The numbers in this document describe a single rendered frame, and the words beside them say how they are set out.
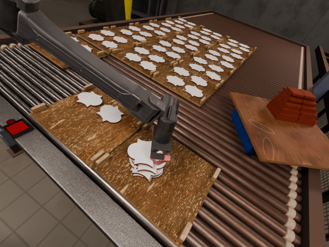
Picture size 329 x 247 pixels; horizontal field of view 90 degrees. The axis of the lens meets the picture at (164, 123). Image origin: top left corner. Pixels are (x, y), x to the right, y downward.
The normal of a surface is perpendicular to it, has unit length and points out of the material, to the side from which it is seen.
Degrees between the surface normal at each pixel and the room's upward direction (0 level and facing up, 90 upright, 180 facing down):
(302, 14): 90
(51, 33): 27
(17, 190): 0
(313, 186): 0
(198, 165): 0
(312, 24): 90
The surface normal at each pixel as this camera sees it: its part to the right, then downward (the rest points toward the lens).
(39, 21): 0.72, -0.36
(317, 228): 0.20, -0.69
